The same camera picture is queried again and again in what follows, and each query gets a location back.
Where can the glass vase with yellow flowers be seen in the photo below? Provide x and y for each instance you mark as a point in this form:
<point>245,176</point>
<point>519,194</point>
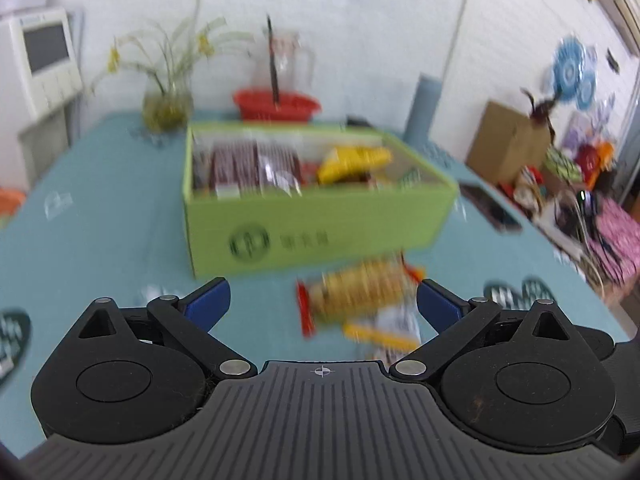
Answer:
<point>167,105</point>

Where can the white machine with screen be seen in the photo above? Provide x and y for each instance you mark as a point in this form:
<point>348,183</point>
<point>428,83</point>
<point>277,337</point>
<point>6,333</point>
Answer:
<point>45,55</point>

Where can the glass pitcher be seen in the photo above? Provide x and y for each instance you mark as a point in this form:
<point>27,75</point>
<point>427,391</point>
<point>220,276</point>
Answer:
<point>295,65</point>

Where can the brown cardboard box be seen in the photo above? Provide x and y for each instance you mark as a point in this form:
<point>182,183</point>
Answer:
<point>505,142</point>

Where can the colourful clutter pile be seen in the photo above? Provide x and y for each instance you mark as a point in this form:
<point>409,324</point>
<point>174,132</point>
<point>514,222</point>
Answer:
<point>590,200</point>

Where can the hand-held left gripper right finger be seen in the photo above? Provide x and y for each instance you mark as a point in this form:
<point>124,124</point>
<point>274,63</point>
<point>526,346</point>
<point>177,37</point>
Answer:
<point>437,305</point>

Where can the grey cylinder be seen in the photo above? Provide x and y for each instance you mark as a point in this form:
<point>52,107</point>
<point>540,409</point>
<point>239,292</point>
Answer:
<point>422,110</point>

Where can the red plastic basket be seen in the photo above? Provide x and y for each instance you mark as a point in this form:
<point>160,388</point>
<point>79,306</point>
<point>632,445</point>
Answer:
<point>260,105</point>

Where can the green cardboard box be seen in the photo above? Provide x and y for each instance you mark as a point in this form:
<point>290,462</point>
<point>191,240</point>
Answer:
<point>310,230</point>

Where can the white wall pipe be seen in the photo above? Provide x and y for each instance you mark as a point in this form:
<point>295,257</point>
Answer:
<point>457,20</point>

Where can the small yellow snack packet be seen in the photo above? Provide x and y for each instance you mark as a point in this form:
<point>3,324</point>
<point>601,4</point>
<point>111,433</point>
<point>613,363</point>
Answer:
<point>395,327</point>

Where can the teal printed tablecloth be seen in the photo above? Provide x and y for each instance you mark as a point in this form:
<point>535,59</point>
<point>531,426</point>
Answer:
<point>100,240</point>

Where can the dark smartphone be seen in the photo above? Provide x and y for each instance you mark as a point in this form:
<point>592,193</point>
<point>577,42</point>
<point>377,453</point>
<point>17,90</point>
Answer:
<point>490,206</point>

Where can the orange plastic basin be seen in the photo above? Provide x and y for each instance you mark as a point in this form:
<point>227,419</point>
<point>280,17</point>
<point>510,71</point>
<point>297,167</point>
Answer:
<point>10,202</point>

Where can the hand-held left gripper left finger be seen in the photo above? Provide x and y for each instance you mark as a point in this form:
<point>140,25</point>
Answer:
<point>210,302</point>

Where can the black straw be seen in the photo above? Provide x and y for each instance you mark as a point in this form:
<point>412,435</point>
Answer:
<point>272,60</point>

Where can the biscuit packet with red ends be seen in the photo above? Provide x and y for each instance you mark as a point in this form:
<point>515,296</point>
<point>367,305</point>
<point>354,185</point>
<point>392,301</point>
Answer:
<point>360,287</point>

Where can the large yellow snack packet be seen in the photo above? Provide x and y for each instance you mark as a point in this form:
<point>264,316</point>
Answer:
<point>350,162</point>

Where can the green candy packet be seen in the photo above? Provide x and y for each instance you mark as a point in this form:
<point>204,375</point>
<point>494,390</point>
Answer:
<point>410,177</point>

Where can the blue paper wall decoration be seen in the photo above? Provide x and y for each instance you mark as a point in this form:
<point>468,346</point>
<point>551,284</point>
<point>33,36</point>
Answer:
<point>570,71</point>

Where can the dark red peanut packet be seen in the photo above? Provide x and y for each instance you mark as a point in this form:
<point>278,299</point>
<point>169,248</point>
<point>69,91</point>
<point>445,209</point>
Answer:
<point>280,167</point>
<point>235,170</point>

